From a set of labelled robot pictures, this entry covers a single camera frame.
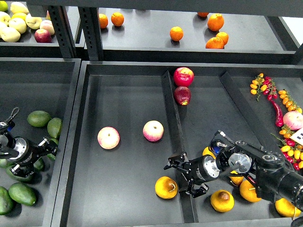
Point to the green avocado lower middle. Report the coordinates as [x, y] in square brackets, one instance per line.
[27, 179]

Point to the orange at shelf centre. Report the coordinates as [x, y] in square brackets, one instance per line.
[176, 33]

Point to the dark red apple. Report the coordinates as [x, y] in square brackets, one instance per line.
[182, 95]

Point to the front orange on shelf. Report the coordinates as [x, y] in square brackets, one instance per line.
[215, 43]

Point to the green avocado top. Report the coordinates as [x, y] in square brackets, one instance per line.
[38, 118]

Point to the cherry tomato cluster top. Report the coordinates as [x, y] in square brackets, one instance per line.
[263, 85]

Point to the peach on shelf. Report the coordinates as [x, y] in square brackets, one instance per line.
[47, 25]

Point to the yellow pear upright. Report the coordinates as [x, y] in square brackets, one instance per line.
[236, 180]

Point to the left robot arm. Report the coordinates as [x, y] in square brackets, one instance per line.
[6, 139]

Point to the red apple on shelf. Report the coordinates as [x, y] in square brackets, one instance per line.
[42, 36]

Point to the green avocado by wall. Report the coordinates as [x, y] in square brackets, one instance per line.
[54, 127]

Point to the black left tray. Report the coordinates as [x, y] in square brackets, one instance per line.
[38, 84]

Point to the cherry tomato cluster bottom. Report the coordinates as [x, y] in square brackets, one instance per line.
[293, 151]

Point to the yellow pear bottom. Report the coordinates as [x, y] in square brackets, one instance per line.
[222, 201]

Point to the yellow pear with stem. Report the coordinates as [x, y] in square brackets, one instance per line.
[248, 192]

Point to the black shelf post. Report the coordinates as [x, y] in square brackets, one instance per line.
[89, 21]

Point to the pale yellow apple front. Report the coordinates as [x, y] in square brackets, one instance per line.
[10, 35]

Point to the black middle tray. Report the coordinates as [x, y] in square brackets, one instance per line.
[115, 187]

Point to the bright red apple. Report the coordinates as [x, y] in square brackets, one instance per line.
[183, 76]

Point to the dark green avocado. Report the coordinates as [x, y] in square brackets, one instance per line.
[39, 165]

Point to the white checker tag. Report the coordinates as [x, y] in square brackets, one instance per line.
[298, 136]

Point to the orange beside shelf post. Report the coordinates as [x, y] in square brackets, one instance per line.
[103, 21]

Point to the green avocado bottom left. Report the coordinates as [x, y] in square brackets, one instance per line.
[6, 203]

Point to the orange behind front orange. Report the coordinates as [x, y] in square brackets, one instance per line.
[224, 36]

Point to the cherry tomato cluster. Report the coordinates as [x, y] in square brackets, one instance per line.
[293, 151]
[263, 85]

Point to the pink apple left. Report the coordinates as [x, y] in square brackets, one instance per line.
[108, 137]

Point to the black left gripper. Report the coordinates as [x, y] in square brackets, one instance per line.
[29, 153]

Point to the black tray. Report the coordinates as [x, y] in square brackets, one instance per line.
[38, 84]
[115, 187]

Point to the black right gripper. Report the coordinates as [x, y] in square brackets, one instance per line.
[199, 171]

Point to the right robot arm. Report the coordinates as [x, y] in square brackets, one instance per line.
[267, 171]

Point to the red chili pepper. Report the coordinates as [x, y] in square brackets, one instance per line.
[279, 115]

